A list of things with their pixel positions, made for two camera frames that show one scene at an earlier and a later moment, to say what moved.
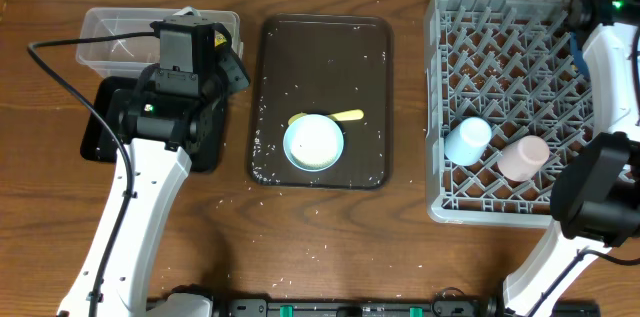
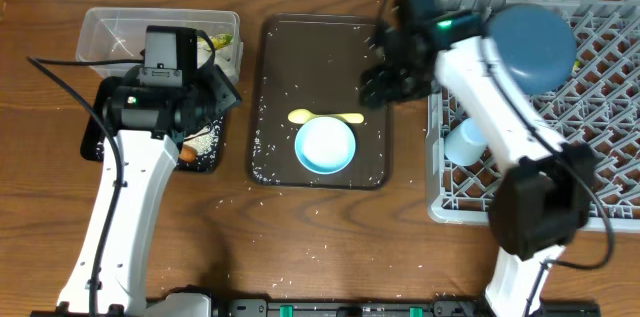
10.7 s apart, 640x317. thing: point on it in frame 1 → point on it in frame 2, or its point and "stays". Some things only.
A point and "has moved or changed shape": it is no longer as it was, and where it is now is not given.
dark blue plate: x=580 y=63 → x=536 y=43
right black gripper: x=578 y=12 → x=388 y=75
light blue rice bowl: x=313 y=142 has moved or changed shape
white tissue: x=187 y=10 has moved or changed shape
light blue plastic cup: x=465 y=142 stays
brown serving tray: x=324 y=64 stays
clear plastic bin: x=130 y=57 stays
